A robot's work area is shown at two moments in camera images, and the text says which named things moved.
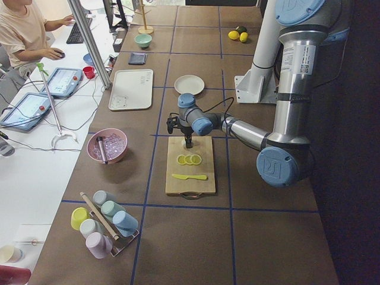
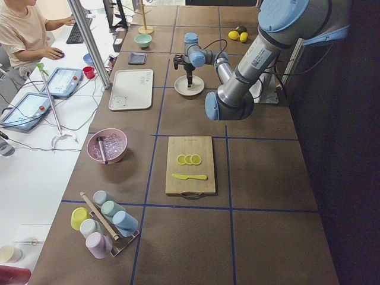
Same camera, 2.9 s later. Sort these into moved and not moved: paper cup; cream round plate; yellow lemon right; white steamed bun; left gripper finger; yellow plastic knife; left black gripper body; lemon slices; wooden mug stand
Moved: left gripper finger; white steamed bun; left black gripper body
Not moved: yellow lemon right; paper cup; wooden mug stand; cream round plate; yellow plastic knife; lemon slices
